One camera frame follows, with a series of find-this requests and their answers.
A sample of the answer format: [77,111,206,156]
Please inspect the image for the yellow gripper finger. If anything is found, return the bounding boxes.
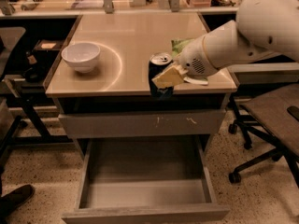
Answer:
[151,63,188,89]

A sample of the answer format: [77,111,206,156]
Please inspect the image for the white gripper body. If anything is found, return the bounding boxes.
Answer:
[178,36,218,77]

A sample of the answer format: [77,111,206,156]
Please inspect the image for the blue pepsi can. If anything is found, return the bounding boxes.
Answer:
[148,52,174,100]

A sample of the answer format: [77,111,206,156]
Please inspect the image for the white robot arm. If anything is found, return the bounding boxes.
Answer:
[151,0,299,89]

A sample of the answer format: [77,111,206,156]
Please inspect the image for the closed grey top drawer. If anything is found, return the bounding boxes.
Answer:
[59,109,225,139]

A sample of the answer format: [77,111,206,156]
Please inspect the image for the grey drawer cabinet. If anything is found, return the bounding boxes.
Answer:
[43,12,241,161]

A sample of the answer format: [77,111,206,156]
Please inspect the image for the open grey middle drawer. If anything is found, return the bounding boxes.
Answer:
[62,135,230,224]

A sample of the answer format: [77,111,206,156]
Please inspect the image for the green chip bag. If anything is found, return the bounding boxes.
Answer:
[170,38,209,86]

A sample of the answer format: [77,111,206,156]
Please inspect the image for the white bowl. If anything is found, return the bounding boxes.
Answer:
[62,42,101,73]

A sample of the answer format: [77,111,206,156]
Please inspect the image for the black office chair right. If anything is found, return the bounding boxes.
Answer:
[228,83,299,187]

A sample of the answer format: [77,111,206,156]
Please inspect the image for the black office chair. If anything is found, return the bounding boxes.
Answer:
[0,27,26,172]
[228,83,299,187]

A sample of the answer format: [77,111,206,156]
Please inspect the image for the black office chair left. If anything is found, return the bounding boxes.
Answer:
[0,27,26,172]

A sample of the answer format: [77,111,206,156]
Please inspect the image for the black shoe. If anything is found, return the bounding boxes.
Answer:
[0,185,35,217]

